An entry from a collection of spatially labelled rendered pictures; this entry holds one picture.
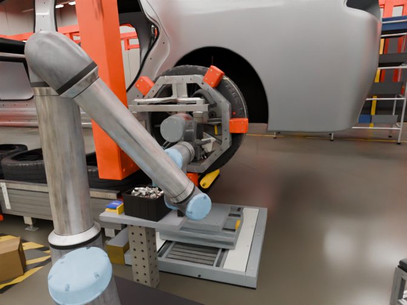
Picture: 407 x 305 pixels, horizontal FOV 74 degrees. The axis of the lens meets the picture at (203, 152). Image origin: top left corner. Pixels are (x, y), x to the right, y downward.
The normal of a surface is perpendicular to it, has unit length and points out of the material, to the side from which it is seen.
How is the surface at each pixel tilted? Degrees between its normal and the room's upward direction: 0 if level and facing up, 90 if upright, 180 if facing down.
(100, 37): 90
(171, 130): 90
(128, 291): 0
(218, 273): 90
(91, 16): 90
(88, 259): 6
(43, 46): 58
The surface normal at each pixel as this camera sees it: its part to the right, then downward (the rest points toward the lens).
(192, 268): -0.29, 0.25
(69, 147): 0.70, 0.14
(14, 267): 0.48, 0.20
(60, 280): -0.07, -0.94
